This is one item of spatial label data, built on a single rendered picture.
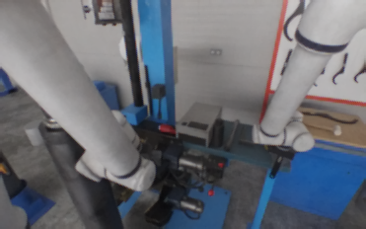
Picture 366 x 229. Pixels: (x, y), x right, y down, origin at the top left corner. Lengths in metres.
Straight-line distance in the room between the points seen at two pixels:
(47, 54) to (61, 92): 0.05
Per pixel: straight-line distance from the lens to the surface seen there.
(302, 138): 0.90
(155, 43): 1.44
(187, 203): 1.68
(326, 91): 3.04
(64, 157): 0.98
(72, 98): 0.33
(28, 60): 0.30
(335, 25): 0.51
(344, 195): 2.42
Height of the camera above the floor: 1.89
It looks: 29 degrees down
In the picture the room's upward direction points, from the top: 1 degrees counter-clockwise
